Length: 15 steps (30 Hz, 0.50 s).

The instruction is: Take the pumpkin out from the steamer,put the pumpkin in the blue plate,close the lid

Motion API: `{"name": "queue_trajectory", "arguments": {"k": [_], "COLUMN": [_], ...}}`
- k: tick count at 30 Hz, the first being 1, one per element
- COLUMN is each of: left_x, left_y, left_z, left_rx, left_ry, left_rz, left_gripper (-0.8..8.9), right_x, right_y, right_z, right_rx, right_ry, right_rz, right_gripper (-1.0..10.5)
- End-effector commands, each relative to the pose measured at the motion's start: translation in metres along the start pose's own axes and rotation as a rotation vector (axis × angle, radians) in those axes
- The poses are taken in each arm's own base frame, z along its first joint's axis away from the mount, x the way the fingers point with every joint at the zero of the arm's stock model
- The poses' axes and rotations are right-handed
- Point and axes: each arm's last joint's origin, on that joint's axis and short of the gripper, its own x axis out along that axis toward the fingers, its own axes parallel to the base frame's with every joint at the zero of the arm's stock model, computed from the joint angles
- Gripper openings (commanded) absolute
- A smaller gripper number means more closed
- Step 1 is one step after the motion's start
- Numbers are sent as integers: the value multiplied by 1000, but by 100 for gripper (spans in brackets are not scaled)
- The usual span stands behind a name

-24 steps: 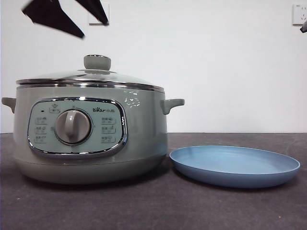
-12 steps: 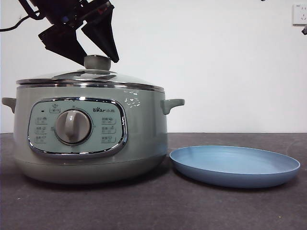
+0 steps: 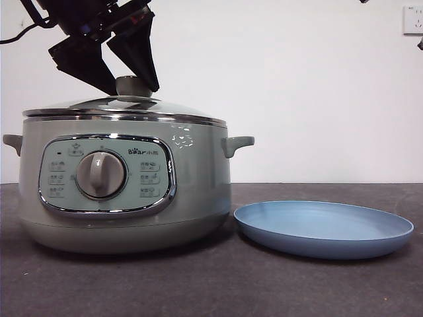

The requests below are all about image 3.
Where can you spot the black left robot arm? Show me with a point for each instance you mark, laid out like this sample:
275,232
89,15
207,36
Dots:
89,13

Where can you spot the pale green electric steamer pot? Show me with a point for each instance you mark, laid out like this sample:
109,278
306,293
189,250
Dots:
198,185

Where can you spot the white wall socket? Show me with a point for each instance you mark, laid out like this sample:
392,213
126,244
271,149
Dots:
413,20

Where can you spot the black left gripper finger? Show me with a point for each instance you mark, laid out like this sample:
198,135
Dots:
142,56
86,62

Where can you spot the glass lid with green knob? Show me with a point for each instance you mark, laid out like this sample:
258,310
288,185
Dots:
132,105

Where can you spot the blue round plate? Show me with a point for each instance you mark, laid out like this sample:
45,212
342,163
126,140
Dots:
324,228

